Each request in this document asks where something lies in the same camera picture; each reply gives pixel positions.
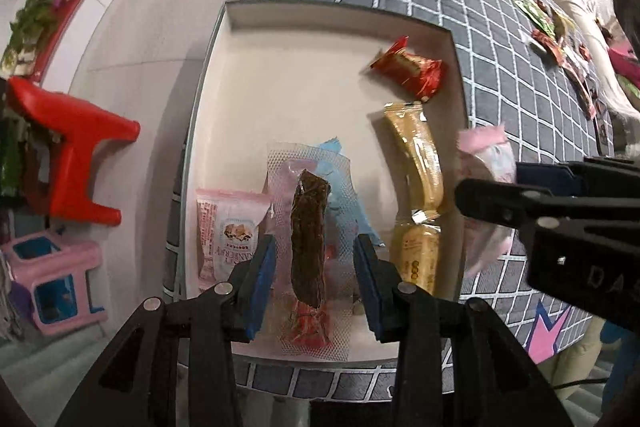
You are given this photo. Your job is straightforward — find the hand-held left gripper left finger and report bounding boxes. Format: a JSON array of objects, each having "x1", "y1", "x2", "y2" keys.
[{"x1": 54, "y1": 234, "x2": 277, "y2": 427}]

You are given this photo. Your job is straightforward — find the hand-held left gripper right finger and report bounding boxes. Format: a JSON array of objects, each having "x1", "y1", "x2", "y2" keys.
[{"x1": 352, "y1": 233, "x2": 574, "y2": 427}]

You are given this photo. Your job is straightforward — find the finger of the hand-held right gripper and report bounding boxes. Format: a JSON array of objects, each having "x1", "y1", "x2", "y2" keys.
[
  {"x1": 454, "y1": 178, "x2": 566, "y2": 232},
  {"x1": 515, "y1": 157, "x2": 640, "y2": 198}
]

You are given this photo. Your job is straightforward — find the pink chocolate print snack packet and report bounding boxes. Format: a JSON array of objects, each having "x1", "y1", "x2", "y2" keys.
[{"x1": 456, "y1": 124, "x2": 518, "y2": 278}]

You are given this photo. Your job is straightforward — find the clear dark sausage stick packet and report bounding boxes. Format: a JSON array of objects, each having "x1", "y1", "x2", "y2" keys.
[{"x1": 266, "y1": 141, "x2": 353, "y2": 363}]

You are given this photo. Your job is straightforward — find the small red candy packet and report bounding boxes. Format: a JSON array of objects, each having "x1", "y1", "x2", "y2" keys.
[{"x1": 370, "y1": 36, "x2": 445, "y2": 102}]

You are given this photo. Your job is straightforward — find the white shallow box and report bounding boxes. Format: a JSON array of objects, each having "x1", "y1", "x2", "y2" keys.
[{"x1": 177, "y1": 0, "x2": 471, "y2": 365}]

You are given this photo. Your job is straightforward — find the person's right forearm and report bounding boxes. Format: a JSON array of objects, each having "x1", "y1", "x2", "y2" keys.
[{"x1": 597, "y1": 319, "x2": 640, "y2": 413}]

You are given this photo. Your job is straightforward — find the golden snack packet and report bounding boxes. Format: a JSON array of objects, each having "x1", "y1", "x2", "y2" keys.
[
  {"x1": 390, "y1": 212, "x2": 443, "y2": 295},
  {"x1": 382, "y1": 102, "x2": 446, "y2": 220}
]

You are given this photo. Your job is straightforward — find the pink cookie print packet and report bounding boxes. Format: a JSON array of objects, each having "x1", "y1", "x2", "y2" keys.
[{"x1": 195, "y1": 188, "x2": 273, "y2": 293}]

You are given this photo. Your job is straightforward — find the light blue snack packet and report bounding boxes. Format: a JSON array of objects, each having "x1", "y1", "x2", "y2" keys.
[{"x1": 312, "y1": 137, "x2": 386, "y2": 248}]

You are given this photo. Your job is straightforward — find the shiny red snack packet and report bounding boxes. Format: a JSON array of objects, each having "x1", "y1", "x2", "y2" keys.
[{"x1": 530, "y1": 27, "x2": 568, "y2": 62}]

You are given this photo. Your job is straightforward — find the pink plastic stool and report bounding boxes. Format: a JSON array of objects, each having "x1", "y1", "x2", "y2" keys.
[{"x1": 0, "y1": 229, "x2": 108, "y2": 337}]

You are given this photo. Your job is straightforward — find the grey checked star tablecloth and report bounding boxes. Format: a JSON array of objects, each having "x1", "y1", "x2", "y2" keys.
[{"x1": 165, "y1": 0, "x2": 616, "y2": 403}]

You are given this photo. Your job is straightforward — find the red plastic stool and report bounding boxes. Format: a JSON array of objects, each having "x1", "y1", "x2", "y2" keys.
[{"x1": 7, "y1": 76, "x2": 142, "y2": 228}]

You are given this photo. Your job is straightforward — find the flower plant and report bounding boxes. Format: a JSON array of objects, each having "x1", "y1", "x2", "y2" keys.
[{"x1": 5, "y1": 0, "x2": 66, "y2": 72}]

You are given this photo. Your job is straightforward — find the black cable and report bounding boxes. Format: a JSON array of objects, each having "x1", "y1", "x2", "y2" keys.
[{"x1": 552, "y1": 374, "x2": 608, "y2": 390}]

